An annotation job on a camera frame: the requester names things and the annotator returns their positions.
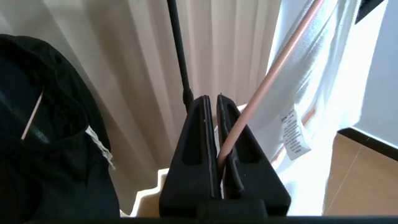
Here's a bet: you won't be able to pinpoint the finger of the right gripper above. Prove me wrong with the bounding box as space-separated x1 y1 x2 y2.
354 0 386 25

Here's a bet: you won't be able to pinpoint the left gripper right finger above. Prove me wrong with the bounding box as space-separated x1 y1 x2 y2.
216 94 292 217

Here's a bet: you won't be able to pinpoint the black clothes rack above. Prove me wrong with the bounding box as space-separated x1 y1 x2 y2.
167 0 195 113

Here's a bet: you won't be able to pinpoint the white printed garment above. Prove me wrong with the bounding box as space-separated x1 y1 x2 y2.
213 0 389 217

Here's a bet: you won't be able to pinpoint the beige curtain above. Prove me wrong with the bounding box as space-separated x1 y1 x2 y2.
0 0 282 215

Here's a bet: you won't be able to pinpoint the pink clothes hanger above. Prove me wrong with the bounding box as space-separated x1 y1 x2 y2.
21 91 44 141
216 0 326 170

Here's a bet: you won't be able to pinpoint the black shorts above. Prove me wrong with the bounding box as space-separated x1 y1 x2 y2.
0 34 121 218

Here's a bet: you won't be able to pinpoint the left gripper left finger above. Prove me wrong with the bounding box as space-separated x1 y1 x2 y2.
159 95 222 218

